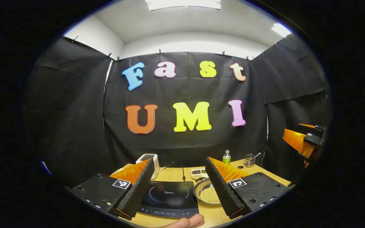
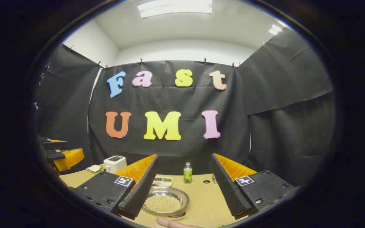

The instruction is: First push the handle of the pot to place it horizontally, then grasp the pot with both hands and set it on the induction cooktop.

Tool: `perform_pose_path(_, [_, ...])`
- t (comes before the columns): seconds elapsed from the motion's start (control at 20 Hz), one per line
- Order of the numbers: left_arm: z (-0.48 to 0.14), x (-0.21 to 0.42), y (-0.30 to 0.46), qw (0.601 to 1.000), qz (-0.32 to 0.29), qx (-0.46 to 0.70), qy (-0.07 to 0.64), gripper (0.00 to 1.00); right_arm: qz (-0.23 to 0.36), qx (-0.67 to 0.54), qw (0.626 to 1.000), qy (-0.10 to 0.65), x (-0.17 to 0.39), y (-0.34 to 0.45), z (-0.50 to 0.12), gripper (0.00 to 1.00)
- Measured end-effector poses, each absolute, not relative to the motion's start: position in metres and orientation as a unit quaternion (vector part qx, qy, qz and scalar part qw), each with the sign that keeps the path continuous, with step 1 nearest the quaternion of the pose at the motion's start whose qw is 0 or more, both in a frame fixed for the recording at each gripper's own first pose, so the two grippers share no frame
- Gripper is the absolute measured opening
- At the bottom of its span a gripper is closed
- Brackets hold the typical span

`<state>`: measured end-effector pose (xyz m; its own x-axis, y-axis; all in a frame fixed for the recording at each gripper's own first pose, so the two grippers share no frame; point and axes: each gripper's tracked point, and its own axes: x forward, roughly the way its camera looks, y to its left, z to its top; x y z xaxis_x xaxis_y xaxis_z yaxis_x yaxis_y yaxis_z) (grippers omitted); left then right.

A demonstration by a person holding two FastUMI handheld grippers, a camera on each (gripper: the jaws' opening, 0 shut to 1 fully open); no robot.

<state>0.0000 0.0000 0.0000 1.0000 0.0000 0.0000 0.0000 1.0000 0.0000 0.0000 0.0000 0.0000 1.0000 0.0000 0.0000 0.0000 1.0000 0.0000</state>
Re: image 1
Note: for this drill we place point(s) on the metal spoon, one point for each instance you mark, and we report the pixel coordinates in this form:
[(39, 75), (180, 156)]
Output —
[(257, 155)]

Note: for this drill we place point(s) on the small ceiling light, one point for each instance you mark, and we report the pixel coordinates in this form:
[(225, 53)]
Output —
[(280, 30)]

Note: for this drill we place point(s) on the black backdrop cloth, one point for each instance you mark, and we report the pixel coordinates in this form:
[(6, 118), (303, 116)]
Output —
[(185, 142)]

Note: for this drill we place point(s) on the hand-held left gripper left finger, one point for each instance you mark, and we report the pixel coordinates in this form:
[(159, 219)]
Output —
[(138, 193)]

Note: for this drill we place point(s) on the white toaster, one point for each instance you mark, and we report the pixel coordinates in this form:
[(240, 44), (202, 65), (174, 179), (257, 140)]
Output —
[(156, 167)]

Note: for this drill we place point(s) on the stainless steel pot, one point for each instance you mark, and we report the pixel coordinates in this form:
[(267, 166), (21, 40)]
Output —
[(200, 186)]

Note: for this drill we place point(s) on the black induction cooktop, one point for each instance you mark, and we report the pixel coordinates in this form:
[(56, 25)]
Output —
[(169, 202)]

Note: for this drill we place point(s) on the pile of soybeans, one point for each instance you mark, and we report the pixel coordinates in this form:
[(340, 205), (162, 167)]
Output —
[(209, 194)]

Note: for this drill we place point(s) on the white divided tray of grains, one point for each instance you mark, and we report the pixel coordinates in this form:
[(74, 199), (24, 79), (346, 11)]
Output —
[(198, 173)]

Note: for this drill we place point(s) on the large ceiling light panel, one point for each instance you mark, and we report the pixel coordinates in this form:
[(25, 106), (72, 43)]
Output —
[(182, 3)]

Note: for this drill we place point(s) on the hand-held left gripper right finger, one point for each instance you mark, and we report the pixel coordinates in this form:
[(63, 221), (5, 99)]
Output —
[(220, 190)]

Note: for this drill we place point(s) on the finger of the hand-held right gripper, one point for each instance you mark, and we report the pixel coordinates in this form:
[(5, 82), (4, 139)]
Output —
[(298, 141)]

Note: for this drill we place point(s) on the green label plastic bottle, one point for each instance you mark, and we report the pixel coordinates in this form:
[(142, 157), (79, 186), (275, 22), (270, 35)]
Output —
[(226, 157)]

